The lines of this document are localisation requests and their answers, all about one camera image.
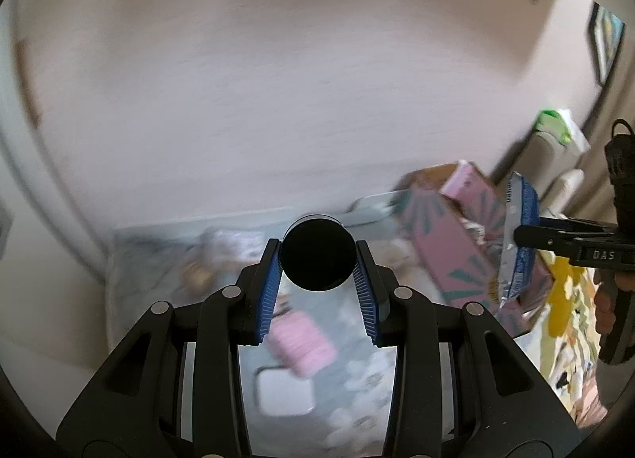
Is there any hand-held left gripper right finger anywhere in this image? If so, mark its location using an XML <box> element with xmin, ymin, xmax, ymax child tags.
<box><xmin>353</xmin><ymin>240</ymin><xmax>583</xmax><ymax>458</ymax></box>

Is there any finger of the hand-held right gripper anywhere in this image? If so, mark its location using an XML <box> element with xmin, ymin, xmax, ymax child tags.
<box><xmin>514</xmin><ymin>224</ymin><xmax>618</xmax><ymax>258</ymax></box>
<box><xmin>540</xmin><ymin>216</ymin><xmax>617</xmax><ymax>233</ymax></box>

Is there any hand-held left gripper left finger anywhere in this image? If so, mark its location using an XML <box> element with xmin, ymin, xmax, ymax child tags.
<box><xmin>56</xmin><ymin>238</ymin><xmax>283</xmax><ymax>458</ymax></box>

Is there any blue snack packet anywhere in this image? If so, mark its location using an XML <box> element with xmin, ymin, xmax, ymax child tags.
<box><xmin>498</xmin><ymin>171</ymin><xmax>541</xmax><ymax>310</ymax></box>

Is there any black round jar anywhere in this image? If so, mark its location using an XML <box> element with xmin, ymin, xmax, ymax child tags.
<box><xmin>280</xmin><ymin>214</ymin><xmax>357</xmax><ymax>291</ymax></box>

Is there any pink printed cardboard box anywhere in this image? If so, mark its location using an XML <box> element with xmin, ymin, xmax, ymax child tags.
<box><xmin>394</xmin><ymin>160</ymin><xmax>556</xmax><ymax>336</ymax></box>

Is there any person's right forearm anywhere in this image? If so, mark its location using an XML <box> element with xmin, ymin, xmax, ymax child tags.
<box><xmin>578</xmin><ymin>373</ymin><xmax>614</xmax><ymax>429</ymax></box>

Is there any person's right hand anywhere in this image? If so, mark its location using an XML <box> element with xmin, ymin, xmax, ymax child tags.
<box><xmin>593</xmin><ymin>270</ymin><xmax>619</xmax><ymax>337</ymax></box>

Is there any white pillow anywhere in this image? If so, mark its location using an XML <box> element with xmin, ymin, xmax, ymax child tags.
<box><xmin>546</xmin><ymin>169</ymin><xmax>587</xmax><ymax>202</ymax></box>

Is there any pink fuzzy sock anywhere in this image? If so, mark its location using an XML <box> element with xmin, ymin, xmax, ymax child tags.
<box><xmin>267</xmin><ymin>312</ymin><xmax>337</xmax><ymax>379</ymax></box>

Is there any yellow floral cloth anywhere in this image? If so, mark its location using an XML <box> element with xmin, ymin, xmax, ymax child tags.
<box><xmin>511</xmin><ymin>254</ymin><xmax>612</xmax><ymax>425</ymax></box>

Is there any grey sofa cushion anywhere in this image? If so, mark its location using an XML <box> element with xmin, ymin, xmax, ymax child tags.
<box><xmin>523</xmin><ymin>131</ymin><xmax>586</xmax><ymax>193</ymax></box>

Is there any blue floral tablecloth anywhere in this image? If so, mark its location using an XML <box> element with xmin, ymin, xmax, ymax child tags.
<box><xmin>106</xmin><ymin>220</ymin><xmax>546</xmax><ymax>458</ymax></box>

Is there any green packet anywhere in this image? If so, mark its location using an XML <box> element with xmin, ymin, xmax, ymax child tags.
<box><xmin>535</xmin><ymin>108</ymin><xmax>592</xmax><ymax>147</ymax></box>

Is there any white rectangular case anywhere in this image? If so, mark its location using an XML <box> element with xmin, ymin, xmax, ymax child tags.
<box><xmin>253</xmin><ymin>364</ymin><xmax>318</xmax><ymax>417</ymax></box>

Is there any framed wall picture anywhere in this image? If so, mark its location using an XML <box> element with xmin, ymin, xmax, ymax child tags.
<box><xmin>588</xmin><ymin>0</ymin><xmax>627</xmax><ymax>88</ymax></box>

